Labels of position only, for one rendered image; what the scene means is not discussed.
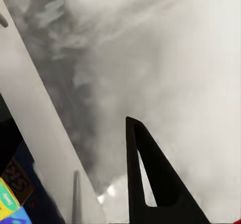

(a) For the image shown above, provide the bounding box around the board game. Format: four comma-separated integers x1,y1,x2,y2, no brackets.
0,192,52,224
0,156,35,221

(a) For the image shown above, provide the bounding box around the toy box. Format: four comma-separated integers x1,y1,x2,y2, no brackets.
0,0,108,224

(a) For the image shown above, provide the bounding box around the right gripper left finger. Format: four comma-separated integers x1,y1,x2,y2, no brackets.
0,119,24,177

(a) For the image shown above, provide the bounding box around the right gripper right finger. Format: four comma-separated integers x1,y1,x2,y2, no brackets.
126,117,210,224

